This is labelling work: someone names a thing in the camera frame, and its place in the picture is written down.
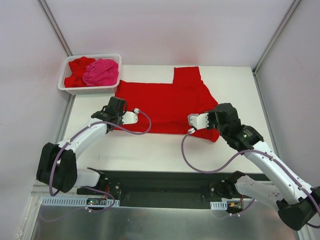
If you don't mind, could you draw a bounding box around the red t shirt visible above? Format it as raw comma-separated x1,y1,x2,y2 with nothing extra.
64,56,96,88
115,66,218,135

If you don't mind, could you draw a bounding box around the white plastic basket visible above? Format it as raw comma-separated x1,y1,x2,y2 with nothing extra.
57,52,123,95

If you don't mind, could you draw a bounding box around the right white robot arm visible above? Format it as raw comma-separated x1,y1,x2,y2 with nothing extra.
205,103,320,231

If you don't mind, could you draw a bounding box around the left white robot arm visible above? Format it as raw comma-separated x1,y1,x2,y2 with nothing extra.
36,96,128,197

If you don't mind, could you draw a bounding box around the pink t shirt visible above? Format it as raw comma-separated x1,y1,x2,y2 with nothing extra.
82,58,119,87

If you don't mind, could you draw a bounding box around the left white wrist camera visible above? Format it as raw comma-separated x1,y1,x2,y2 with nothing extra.
121,108,140,125

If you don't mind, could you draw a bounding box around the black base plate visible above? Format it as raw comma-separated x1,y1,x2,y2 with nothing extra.
98,170,244,210

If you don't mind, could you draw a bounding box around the right white cable duct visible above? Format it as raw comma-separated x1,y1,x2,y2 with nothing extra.
210,200,228,211

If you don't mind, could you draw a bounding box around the white cable duct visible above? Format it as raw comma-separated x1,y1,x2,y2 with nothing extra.
42,196,120,208
210,200,228,211

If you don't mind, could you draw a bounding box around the left white cable duct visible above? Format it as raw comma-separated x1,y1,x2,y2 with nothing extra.
42,196,120,208

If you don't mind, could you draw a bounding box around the left aluminium frame post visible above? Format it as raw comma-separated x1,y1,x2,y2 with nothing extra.
37,0,73,57

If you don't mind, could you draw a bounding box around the aluminium frame post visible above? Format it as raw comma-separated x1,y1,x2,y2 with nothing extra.
252,0,303,76
37,0,73,57

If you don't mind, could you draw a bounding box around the right aluminium frame post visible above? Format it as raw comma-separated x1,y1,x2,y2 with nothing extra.
252,0,303,76

